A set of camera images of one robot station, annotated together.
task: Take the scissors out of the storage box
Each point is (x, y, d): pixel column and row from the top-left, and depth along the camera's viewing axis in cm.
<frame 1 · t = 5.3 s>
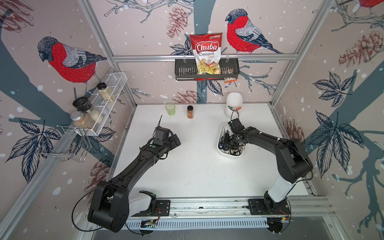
left hand: (176, 138, 87), fingers open
right hand: (221, 143, 94), fingers open
green plastic cup: (170, 107, 114), point 6 cm above the table
brown spice bottle: (190, 111, 109), point 7 cm above the table
white round container: (234, 103, 113), point 9 cm above the table
small snack packet: (228, 80, 92), point 33 cm above the table

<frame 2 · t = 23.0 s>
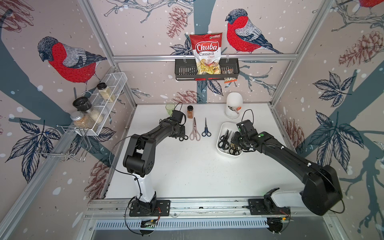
left hand: (183, 129, 97), fingers open
right hand: (232, 138, 86), fingers open
pink kitchen scissors: (195, 134, 105), on the table
blue handled scissors: (206, 132, 106), on the table
black handled scissors: (185, 137, 103), on the table
the other named things where they were.

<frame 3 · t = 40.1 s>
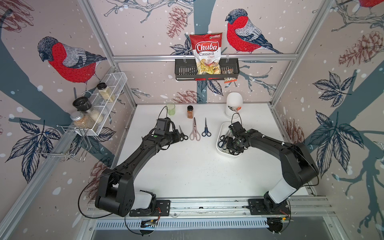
left hand: (183, 132, 86), fingers open
right hand: (227, 146, 93), fingers open
the named things where they were.

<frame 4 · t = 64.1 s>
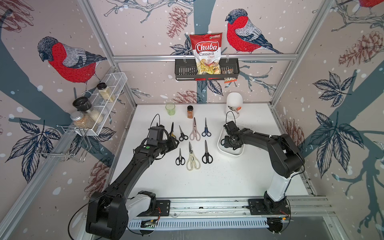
left hand: (180, 139, 83), fingers open
right hand: (228, 143, 98), fingers closed
large black scissors: (207, 157, 93), on the table
the other named things where they were.

